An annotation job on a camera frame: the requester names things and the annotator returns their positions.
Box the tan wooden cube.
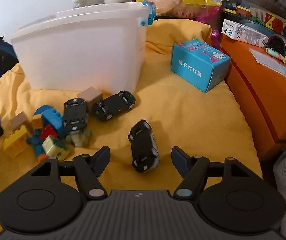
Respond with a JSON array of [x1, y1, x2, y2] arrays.
[[77, 87, 103, 115]]

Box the small tan cube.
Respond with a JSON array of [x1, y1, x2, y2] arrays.
[[11, 112, 30, 131]]

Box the yellow toy brick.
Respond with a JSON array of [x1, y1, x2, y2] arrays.
[[3, 125, 31, 159]]

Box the green dinosaur toy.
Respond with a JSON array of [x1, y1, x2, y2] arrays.
[[66, 129, 93, 148]]

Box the cream block with hole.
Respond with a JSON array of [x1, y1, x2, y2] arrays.
[[42, 135, 70, 161]]

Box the teal orange toy figure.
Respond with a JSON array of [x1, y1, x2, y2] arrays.
[[26, 129, 48, 163]]

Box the upside-down black toy car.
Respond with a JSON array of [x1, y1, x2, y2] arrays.
[[63, 98, 88, 132]]

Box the red toy block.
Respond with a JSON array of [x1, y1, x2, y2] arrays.
[[39, 124, 58, 141]]

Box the large blue toy brick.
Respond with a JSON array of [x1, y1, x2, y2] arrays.
[[34, 105, 67, 140]]

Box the teal cardboard box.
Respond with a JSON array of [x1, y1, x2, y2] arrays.
[[171, 39, 230, 93]]

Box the orange cabinet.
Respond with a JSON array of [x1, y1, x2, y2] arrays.
[[221, 35, 286, 160]]

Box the translucent white plastic bin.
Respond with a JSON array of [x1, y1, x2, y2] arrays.
[[7, 1, 156, 94]]

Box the white printed carton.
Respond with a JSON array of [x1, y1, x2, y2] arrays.
[[221, 19, 268, 48]]

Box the colourful wooden toy set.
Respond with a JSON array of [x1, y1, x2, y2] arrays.
[[222, 0, 286, 36]]

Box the yellow red snack bag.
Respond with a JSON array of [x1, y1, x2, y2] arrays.
[[135, 0, 223, 22]]

